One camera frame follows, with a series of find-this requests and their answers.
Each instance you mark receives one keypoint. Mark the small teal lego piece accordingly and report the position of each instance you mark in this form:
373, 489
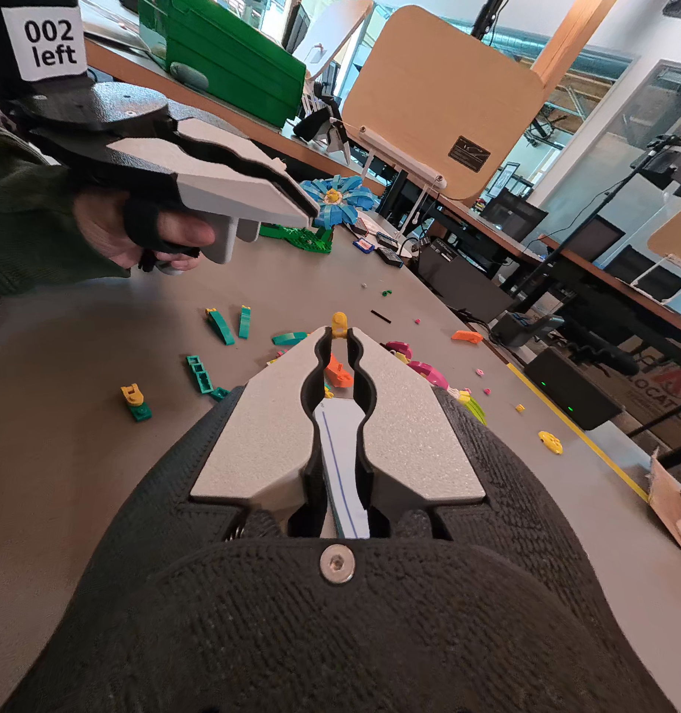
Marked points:
219, 394

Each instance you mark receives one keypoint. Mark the black desk stand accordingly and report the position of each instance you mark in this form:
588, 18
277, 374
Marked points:
318, 122

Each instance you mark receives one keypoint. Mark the grey charger device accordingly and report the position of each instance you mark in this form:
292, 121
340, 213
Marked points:
524, 328

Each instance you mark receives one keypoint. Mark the printed cardboard box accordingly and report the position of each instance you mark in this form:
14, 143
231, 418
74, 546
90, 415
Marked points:
663, 390

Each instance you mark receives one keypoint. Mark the small wooden divider panel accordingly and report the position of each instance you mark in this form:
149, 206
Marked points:
677, 237

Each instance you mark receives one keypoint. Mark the green lego leaf base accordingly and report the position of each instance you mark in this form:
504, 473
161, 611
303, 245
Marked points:
296, 237

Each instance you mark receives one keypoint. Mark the black monitor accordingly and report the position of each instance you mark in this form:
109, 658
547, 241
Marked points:
513, 214

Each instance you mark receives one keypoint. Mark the yellow and teal lego piece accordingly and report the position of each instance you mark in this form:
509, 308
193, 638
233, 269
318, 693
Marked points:
135, 404

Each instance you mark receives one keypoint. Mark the large magenta lego piece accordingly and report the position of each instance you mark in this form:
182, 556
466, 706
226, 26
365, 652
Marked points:
429, 374

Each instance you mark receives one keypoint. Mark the teal narrow lego piece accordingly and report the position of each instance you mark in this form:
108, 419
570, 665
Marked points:
244, 323

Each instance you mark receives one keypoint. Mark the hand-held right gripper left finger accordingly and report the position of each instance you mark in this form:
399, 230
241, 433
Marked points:
262, 434

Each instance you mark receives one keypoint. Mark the black handheld device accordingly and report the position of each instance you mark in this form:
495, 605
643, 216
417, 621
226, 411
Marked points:
602, 352

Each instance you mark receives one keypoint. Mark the black box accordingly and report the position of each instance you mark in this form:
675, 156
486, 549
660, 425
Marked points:
457, 278

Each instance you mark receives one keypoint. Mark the green plastic bin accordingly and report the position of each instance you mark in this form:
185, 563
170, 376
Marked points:
234, 55

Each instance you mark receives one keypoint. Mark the open cardboard box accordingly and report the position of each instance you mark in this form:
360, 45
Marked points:
671, 501

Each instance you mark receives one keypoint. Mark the yellow tape strip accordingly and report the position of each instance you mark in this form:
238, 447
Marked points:
574, 426

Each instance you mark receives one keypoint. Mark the orange curved lego piece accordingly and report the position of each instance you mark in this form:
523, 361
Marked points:
466, 336

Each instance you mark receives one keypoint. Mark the blue memory card case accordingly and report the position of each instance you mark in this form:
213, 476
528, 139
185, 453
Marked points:
363, 245

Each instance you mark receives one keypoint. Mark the white panel clamp bracket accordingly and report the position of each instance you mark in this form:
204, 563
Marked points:
401, 156

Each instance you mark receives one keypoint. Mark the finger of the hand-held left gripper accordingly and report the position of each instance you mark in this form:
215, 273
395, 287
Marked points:
223, 139
229, 186

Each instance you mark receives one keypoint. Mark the teal curved lego piece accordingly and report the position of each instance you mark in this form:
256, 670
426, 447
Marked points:
289, 338

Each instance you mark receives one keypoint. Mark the lime green lego piece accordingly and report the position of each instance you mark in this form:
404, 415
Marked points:
476, 409

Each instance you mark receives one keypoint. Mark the blue lego flower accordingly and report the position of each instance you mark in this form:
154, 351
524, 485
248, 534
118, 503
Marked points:
340, 203

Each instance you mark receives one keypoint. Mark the yellow flat lego piece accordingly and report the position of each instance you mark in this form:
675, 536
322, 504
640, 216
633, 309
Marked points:
550, 442

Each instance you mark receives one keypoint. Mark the teal curved lego, yellow tip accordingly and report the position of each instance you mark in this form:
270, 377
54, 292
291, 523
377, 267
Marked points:
220, 327

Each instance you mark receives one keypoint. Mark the person's left forearm green sleeve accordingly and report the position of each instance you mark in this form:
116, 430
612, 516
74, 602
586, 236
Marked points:
23, 217

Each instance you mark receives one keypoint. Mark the black memory card case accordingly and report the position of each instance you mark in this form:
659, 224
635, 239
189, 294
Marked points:
389, 257
387, 239

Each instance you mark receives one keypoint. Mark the grey oval object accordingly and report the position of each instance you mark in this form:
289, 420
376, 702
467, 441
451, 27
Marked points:
189, 75

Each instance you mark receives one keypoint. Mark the teal lego frame piece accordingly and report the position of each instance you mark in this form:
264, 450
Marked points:
200, 374

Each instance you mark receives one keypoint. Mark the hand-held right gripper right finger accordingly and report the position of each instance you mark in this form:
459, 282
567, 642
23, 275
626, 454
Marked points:
418, 440

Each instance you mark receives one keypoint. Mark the black lego rod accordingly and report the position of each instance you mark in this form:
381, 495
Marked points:
381, 317

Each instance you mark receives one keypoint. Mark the person's left hand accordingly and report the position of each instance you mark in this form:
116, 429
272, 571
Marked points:
104, 223

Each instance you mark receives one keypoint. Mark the black camera on stand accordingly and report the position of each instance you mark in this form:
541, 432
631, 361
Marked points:
666, 167

